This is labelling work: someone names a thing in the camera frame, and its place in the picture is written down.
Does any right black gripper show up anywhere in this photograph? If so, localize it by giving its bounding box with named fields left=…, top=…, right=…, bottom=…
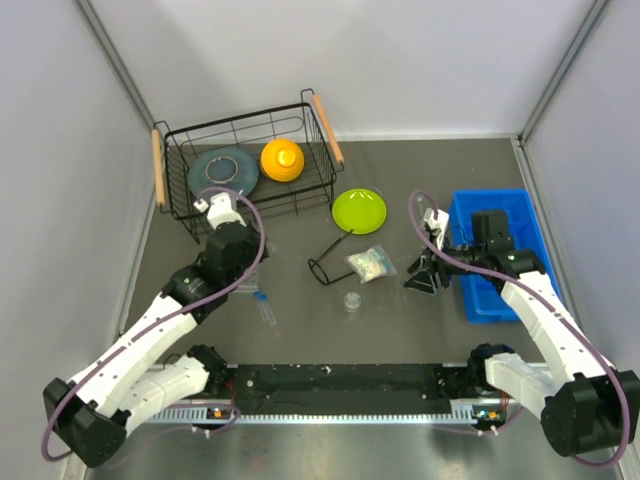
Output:
left=403, top=231, right=487, bottom=294

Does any blue capped test tube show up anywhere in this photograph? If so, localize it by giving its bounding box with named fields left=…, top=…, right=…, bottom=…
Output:
left=265, top=295, right=276, bottom=327
left=254, top=291, right=269, bottom=322

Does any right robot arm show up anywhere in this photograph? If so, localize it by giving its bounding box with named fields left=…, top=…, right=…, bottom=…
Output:
left=412, top=208, right=639, bottom=462

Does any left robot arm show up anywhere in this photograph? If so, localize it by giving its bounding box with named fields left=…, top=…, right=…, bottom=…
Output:
left=41, top=221, right=266, bottom=468

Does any clear plastic bag with contents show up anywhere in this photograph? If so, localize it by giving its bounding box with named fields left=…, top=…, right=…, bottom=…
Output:
left=345, top=245, right=397, bottom=284

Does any blue plastic divided bin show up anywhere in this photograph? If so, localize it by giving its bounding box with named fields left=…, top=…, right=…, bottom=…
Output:
left=449, top=189, right=557, bottom=324

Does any small clear round dish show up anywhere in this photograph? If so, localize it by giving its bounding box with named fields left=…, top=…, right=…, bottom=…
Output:
left=344, top=292, right=362, bottom=312

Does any clear glass pipette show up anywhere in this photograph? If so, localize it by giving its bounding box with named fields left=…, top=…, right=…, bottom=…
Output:
left=415, top=193, right=426, bottom=214

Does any lime green plate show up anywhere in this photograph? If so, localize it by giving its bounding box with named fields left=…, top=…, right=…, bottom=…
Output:
left=332, top=188, right=387, bottom=235

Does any clear tube rack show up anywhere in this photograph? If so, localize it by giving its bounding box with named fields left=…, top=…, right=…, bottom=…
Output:
left=233, top=270, right=260, bottom=295

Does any orange ribbed bowl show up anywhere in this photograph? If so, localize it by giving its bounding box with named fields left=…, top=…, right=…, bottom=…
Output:
left=260, top=138, right=305, bottom=183

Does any blue ceramic plate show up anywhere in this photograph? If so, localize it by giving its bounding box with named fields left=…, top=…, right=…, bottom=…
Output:
left=187, top=146, right=260, bottom=196

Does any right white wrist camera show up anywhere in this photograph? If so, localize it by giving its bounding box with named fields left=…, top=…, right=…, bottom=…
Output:
left=422, top=208, right=450, bottom=250

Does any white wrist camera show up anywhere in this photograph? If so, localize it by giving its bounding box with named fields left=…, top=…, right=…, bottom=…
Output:
left=422, top=208, right=450, bottom=250
left=193, top=193, right=246, bottom=230

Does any black wire stand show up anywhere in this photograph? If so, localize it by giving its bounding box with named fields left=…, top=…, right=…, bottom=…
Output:
left=307, top=228, right=361, bottom=287

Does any black wire basket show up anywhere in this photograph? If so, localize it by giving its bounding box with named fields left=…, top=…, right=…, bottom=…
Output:
left=152, top=88, right=344, bottom=242

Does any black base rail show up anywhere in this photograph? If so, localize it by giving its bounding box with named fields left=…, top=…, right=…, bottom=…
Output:
left=207, top=364, right=478, bottom=416

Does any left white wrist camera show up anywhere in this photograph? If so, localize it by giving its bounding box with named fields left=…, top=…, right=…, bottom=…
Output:
left=193, top=193, right=246, bottom=230

